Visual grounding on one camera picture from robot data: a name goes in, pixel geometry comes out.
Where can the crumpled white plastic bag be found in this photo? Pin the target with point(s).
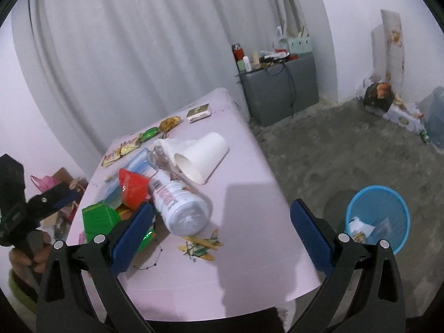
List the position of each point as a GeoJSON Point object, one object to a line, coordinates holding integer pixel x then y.
{"type": "Point", "coordinates": [164, 151]}

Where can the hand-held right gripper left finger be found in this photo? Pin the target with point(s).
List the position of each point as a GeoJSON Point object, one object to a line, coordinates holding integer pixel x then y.
{"type": "Point", "coordinates": [133, 239]}

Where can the white paper cup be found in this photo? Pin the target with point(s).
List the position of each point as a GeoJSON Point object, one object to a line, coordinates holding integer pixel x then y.
{"type": "Point", "coordinates": [203, 156]}

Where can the dark bag with orange print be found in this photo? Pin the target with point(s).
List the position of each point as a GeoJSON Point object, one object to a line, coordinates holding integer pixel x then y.
{"type": "Point", "coordinates": [378, 95]}

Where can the person's left hand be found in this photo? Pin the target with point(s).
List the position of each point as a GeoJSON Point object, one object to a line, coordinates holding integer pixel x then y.
{"type": "Point", "coordinates": [43, 253]}

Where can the white wrapper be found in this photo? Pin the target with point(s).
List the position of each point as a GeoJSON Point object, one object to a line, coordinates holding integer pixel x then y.
{"type": "Point", "coordinates": [360, 229]}

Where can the white leaning panel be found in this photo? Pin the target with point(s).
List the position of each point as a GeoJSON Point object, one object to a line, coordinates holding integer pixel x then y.
{"type": "Point", "coordinates": [390, 48]}

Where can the blue water jug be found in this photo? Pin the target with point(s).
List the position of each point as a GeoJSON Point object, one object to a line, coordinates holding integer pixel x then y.
{"type": "Point", "coordinates": [435, 118]}

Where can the pink plastic bag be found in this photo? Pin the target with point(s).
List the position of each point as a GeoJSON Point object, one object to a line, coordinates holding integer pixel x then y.
{"type": "Point", "coordinates": [45, 182]}

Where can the gold candy wrapper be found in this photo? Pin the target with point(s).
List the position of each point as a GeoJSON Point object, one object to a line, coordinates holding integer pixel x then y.
{"type": "Point", "coordinates": [170, 124]}

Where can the green snack packet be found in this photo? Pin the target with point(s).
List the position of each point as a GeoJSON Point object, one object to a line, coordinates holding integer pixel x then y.
{"type": "Point", "coordinates": [100, 220]}

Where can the small green and white box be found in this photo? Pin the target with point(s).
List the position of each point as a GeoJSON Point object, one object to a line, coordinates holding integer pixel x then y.
{"type": "Point", "coordinates": [199, 112]}

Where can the yellow and green toy plane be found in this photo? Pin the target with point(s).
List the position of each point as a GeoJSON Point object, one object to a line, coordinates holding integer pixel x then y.
{"type": "Point", "coordinates": [201, 246]}

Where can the grey cabinet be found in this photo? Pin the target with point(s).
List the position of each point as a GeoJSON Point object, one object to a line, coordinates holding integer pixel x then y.
{"type": "Point", "coordinates": [277, 90]}

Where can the white plastic bottle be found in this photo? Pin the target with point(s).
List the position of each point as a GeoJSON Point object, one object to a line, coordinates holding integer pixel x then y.
{"type": "Point", "coordinates": [180, 204]}

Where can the blue plastic waste basket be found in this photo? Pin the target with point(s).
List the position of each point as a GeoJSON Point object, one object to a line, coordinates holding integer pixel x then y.
{"type": "Point", "coordinates": [399, 215]}

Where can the brown cardboard box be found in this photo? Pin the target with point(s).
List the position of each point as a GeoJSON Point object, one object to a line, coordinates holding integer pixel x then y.
{"type": "Point", "coordinates": [69, 178]}

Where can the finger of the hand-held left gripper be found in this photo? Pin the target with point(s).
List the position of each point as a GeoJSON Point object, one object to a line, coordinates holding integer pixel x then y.
{"type": "Point", "coordinates": [52, 199]}

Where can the white curtain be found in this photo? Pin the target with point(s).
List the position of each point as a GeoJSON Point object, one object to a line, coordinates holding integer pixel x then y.
{"type": "Point", "coordinates": [138, 41]}

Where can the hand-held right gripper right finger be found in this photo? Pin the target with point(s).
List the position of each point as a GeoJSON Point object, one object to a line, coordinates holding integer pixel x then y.
{"type": "Point", "coordinates": [312, 239]}

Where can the green candy wrapper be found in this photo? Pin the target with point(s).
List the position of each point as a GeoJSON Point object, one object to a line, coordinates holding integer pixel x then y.
{"type": "Point", "coordinates": [150, 134]}

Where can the green round basin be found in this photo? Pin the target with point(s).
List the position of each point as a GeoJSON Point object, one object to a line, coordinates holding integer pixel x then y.
{"type": "Point", "coordinates": [19, 289]}

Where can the white printed carton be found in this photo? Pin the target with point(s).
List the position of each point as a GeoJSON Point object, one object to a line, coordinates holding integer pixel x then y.
{"type": "Point", "coordinates": [404, 116]}

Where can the blue and white packet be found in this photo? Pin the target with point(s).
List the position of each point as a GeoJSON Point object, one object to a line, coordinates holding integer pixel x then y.
{"type": "Point", "coordinates": [138, 163]}

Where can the red plastic cup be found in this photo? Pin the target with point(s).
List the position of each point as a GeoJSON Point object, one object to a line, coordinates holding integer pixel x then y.
{"type": "Point", "coordinates": [133, 189]}

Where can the yellow snack packet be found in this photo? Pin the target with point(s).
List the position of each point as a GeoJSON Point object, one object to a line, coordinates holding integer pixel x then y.
{"type": "Point", "coordinates": [121, 149]}

